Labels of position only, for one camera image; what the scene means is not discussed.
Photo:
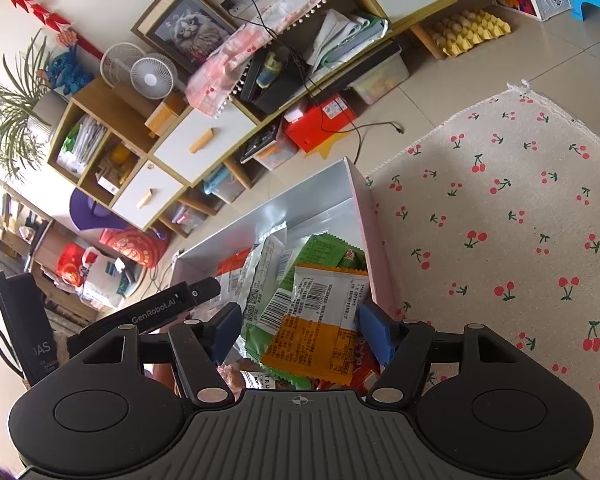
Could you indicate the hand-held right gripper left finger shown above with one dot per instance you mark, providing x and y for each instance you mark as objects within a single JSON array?
[{"x": 227, "y": 331}]

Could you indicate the pink storage box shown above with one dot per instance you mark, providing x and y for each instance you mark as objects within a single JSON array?
[{"x": 310, "y": 200}]

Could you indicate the red gift bag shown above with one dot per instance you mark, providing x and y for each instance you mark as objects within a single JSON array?
[{"x": 72, "y": 265}]

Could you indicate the red cardboard box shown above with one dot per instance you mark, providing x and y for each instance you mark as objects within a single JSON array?
[{"x": 320, "y": 122}]

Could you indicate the potted green plant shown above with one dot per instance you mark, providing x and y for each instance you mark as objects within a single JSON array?
[{"x": 15, "y": 110}]

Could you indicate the yellow fruit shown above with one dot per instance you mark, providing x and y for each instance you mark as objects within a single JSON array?
[{"x": 120, "y": 157}]

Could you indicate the blue plush toy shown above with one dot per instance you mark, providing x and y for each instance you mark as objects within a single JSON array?
[{"x": 67, "y": 70}]

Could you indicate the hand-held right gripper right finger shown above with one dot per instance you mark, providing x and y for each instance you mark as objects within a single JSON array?
[{"x": 376, "y": 332}]

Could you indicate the yellow star paper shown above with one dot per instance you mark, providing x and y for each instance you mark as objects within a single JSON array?
[{"x": 325, "y": 147}]

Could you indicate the yellow egg tray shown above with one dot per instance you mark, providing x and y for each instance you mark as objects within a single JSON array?
[{"x": 472, "y": 30}]

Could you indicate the orange and white snack packet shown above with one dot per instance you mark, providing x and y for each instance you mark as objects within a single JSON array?
[{"x": 232, "y": 275}]

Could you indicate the cherry print floor mat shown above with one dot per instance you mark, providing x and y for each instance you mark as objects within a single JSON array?
[{"x": 505, "y": 200}]

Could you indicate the bundle of white packets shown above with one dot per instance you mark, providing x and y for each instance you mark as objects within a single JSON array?
[{"x": 82, "y": 142}]

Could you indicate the white shopping bag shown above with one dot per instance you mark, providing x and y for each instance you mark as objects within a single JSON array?
[{"x": 102, "y": 285}]

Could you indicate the small clear bin black lid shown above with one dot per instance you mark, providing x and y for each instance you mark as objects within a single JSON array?
[{"x": 272, "y": 150}]

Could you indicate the orange cardboard box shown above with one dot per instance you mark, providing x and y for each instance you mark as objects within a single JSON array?
[{"x": 165, "y": 115}]

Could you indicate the red paper wall garland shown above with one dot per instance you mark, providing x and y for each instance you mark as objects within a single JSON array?
[{"x": 40, "y": 7}]

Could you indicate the green snack packet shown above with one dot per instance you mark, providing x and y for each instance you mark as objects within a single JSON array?
[
  {"x": 270, "y": 270},
  {"x": 260, "y": 342},
  {"x": 325, "y": 250}
]

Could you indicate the black open case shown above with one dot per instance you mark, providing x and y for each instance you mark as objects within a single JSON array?
[{"x": 275, "y": 92}]

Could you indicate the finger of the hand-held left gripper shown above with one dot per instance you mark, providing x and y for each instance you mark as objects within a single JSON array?
[{"x": 206, "y": 290}]

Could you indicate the pink cherry print cloth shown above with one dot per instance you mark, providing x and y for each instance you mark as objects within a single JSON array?
[{"x": 220, "y": 72}]

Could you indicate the red snack packet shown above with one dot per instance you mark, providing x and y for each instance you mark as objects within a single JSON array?
[{"x": 362, "y": 365}]

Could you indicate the wooden side desk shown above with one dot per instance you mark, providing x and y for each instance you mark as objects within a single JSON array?
[{"x": 40, "y": 240}]

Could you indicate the clear bin with blue contents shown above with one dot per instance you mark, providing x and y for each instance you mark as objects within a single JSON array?
[{"x": 225, "y": 187}]

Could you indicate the large clear bin black lid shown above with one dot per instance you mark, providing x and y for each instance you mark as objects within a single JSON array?
[{"x": 380, "y": 77}]

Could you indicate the wooden cabinet with white drawers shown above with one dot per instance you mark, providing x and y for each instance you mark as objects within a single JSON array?
[{"x": 200, "y": 147}]

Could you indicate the framed cat picture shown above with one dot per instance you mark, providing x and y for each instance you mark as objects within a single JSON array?
[{"x": 192, "y": 30}]

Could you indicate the white label snack packet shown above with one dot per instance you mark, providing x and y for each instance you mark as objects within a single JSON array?
[{"x": 260, "y": 380}]

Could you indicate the white desk fan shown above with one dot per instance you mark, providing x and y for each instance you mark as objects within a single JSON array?
[{"x": 152, "y": 79}]

